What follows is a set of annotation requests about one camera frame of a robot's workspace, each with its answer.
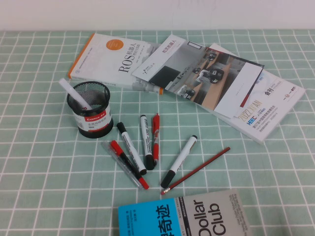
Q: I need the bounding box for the white orange ROS book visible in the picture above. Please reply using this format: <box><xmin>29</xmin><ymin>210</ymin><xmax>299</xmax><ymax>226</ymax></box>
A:
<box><xmin>67</xmin><ymin>32</ymin><xmax>164</xmax><ymax>96</ymax></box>

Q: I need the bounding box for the black mesh pen holder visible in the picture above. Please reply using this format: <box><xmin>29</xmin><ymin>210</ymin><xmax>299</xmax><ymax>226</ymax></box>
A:
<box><xmin>66</xmin><ymin>81</ymin><xmax>114</xmax><ymax>139</ymax></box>

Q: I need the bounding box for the red pencil with eraser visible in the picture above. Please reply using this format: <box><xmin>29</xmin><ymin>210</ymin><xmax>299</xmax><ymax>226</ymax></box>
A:
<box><xmin>160</xmin><ymin>147</ymin><xmax>231</xmax><ymax>196</ymax></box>

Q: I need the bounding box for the green checked tablecloth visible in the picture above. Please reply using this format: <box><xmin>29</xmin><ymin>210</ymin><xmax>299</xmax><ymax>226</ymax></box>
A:
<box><xmin>0</xmin><ymin>29</ymin><xmax>315</xmax><ymax>236</ymax></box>

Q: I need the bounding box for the red and black pen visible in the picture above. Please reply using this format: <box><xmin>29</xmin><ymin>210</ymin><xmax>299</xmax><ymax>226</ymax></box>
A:
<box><xmin>110</xmin><ymin>140</ymin><xmax>150</xmax><ymax>190</ymax></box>

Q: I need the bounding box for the blue grey Dollar Club book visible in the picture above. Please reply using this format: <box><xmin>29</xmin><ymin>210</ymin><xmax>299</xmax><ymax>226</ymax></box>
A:
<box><xmin>118</xmin><ymin>188</ymin><xmax>252</xmax><ymax>236</ymax></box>

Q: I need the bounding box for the white marker with black caps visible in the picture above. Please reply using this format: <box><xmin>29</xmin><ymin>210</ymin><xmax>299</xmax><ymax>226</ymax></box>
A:
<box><xmin>160</xmin><ymin>135</ymin><xmax>198</xmax><ymax>189</ymax></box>
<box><xmin>140</xmin><ymin>115</ymin><xmax>155</xmax><ymax>171</ymax></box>
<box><xmin>116</xmin><ymin>121</ymin><xmax>148</xmax><ymax>176</ymax></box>

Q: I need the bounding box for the red retractable pen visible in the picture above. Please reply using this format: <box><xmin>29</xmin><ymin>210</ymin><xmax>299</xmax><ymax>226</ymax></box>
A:
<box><xmin>152</xmin><ymin>113</ymin><xmax>160</xmax><ymax>168</ymax></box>

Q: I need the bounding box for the robot photo brochure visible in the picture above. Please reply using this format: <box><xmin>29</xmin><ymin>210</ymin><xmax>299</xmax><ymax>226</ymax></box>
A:
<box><xmin>131</xmin><ymin>34</ymin><xmax>265</xmax><ymax>118</ymax></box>

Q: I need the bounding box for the thick white exhibition catalogue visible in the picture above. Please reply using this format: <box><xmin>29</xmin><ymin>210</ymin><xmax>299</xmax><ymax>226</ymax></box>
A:
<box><xmin>209</xmin><ymin>43</ymin><xmax>306</xmax><ymax>145</ymax></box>

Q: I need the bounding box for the white marker with blue print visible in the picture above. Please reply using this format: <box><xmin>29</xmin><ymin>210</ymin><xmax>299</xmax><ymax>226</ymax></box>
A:
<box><xmin>58</xmin><ymin>78</ymin><xmax>94</xmax><ymax>111</ymax></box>

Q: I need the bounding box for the clear grey pen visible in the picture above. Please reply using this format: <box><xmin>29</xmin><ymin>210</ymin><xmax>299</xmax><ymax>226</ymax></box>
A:
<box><xmin>103</xmin><ymin>141</ymin><xmax>143</xmax><ymax>190</ymax></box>

